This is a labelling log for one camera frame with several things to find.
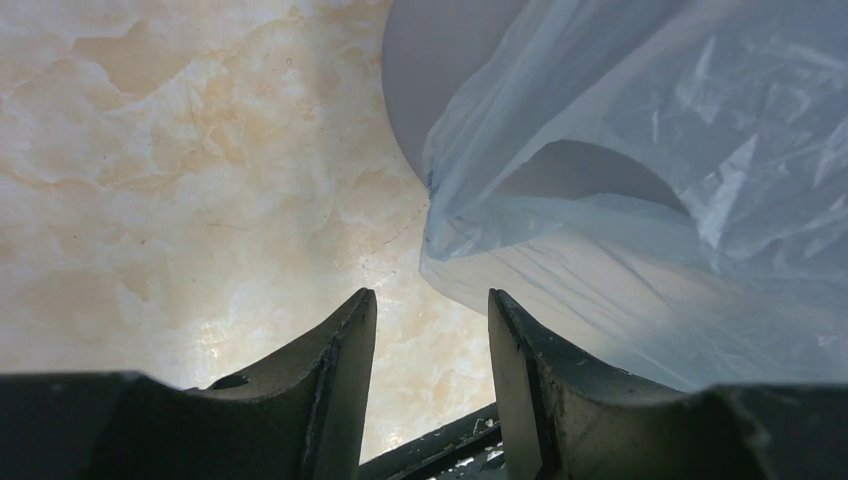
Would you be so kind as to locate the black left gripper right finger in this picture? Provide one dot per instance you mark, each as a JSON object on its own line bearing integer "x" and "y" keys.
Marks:
{"x": 565, "y": 414}

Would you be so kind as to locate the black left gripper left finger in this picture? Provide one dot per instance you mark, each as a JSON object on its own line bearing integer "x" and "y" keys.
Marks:
{"x": 298, "y": 413}

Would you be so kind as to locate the light blue plastic trash bag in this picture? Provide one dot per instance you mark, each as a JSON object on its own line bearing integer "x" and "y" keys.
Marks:
{"x": 740, "y": 107}

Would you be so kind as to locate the grey plastic trash bin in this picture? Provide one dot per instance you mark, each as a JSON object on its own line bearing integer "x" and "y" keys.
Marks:
{"x": 430, "y": 48}

